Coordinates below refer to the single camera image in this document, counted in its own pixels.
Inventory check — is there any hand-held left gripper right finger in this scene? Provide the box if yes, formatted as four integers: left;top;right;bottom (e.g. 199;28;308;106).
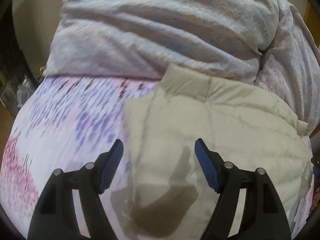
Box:
194;138;292;240

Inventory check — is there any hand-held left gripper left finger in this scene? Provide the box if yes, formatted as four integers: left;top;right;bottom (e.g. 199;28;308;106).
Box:
27;139;124;240

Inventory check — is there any cream puffer jacket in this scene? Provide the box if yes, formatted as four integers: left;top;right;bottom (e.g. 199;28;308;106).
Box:
124;64;314;239

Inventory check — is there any pink blossom printed bed sheet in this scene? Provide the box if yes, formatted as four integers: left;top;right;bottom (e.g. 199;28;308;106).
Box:
0;75;313;240

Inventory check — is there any cluttered wooden cabinet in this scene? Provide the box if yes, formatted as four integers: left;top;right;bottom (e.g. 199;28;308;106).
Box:
0;65;44;117

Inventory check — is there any pale floral duvet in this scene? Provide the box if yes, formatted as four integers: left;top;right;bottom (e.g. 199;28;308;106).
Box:
46;0;320;137

